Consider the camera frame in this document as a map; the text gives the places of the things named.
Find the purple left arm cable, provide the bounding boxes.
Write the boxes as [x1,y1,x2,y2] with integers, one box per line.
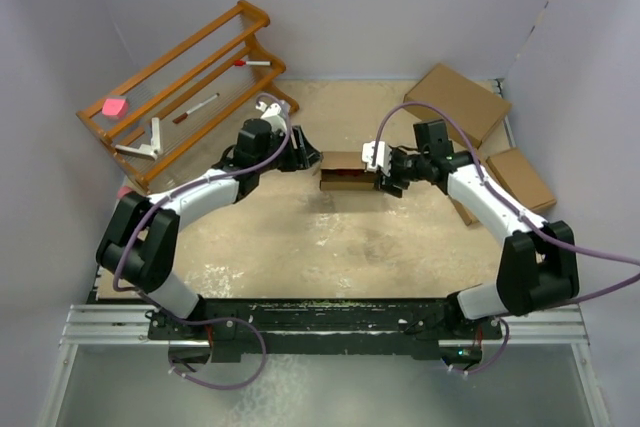
[112,93,292,391]

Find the large folded cardboard box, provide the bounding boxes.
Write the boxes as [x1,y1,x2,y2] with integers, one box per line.
[404,63,511,148]

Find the small folded cardboard box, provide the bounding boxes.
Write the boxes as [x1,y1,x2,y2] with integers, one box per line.
[486,148,556,214]

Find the pink capped green can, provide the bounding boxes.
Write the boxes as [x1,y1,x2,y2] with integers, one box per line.
[117,186,133,199]

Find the aluminium frame rail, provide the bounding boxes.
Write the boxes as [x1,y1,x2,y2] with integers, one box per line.
[61,304,590,345]

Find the pink eraser block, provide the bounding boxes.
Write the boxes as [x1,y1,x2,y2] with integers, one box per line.
[101,96,129,120]

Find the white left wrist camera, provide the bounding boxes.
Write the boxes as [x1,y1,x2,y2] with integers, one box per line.
[255,101,290,134]

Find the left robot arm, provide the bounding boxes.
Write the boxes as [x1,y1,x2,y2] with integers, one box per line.
[96,119,321,339]

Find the white angled bracket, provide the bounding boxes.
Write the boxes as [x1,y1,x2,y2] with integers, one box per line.
[115,117,164,161]

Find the red capped white marker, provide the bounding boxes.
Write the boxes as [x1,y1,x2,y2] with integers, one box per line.
[233,59,271,67]

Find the red toy car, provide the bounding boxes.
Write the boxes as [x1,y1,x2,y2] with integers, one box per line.
[335,169,366,178]

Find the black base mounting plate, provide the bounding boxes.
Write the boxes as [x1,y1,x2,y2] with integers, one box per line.
[145,298,502,364]

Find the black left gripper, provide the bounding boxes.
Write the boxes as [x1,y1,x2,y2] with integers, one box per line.
[255,125,322,174]

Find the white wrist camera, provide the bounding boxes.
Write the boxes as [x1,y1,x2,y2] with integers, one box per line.
[361,141,391,175]
[255,101,290,134]

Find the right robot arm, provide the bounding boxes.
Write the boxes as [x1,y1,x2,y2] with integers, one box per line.
[361,121,579,338]

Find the medium folded cardboard box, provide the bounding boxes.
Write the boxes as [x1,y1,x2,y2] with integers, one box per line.
[450,199,479,226]

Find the brown capped white marker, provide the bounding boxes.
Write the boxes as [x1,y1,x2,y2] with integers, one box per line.
[172,92,220,125]

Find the orange wooden rack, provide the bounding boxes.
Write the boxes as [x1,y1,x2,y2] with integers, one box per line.
[76,0,299,193]

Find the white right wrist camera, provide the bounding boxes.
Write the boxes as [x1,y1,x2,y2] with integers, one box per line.
[361,141,391,175]

